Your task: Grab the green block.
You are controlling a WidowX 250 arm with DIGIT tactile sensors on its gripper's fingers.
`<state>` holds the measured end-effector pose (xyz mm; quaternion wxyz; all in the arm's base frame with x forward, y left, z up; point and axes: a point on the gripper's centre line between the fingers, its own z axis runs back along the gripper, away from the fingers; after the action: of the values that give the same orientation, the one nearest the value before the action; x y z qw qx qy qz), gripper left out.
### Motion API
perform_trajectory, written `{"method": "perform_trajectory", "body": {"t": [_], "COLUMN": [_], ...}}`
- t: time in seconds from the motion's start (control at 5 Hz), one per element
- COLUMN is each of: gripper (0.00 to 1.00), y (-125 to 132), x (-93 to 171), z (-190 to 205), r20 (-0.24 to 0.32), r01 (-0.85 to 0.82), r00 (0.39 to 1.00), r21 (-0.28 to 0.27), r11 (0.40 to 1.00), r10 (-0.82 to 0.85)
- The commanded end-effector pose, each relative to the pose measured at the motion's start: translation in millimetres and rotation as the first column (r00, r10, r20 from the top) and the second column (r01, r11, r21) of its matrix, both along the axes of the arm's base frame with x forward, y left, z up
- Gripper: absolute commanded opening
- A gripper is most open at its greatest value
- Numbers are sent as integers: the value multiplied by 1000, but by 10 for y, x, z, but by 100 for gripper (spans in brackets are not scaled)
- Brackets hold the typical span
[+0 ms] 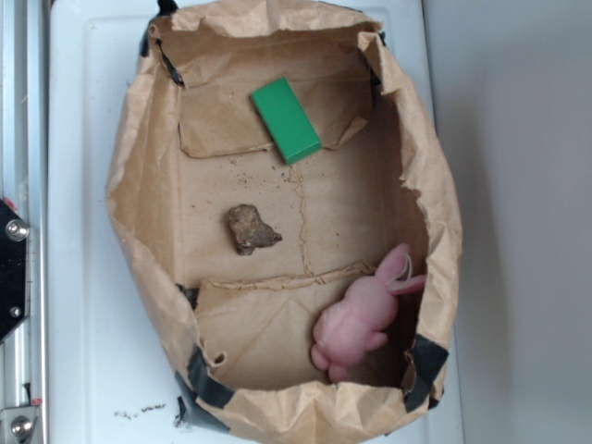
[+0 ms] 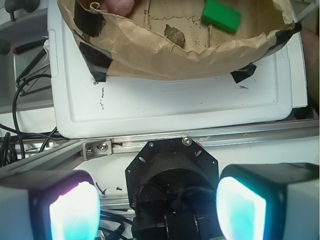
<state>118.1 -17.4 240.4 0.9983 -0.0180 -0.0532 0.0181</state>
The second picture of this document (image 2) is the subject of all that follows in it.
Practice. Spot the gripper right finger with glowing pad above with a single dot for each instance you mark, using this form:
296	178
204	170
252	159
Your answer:
279	201

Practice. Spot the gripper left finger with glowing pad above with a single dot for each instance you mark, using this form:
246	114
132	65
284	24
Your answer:
48	205

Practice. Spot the green rectangular block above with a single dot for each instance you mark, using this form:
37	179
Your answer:
221	16

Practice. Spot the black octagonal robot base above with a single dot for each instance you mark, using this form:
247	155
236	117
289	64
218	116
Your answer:
172	186

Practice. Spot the white plastic bin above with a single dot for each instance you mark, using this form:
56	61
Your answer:
124	106

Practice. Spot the black tape right lower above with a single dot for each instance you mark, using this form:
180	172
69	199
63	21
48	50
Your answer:
243	73

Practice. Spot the black tape left lower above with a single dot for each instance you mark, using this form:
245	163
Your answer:
97	60

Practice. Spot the black tape left upper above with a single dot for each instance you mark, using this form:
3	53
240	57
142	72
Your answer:
89	23

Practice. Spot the grey brown rock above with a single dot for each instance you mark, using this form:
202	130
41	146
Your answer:
175	35

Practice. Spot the pink fluffy ball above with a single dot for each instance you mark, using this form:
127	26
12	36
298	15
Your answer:
118	7

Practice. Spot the aluminium extrusion rail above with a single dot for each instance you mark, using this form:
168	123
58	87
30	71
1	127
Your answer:
280	141

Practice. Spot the metal corner bracket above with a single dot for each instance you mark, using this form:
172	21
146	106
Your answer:
96	148

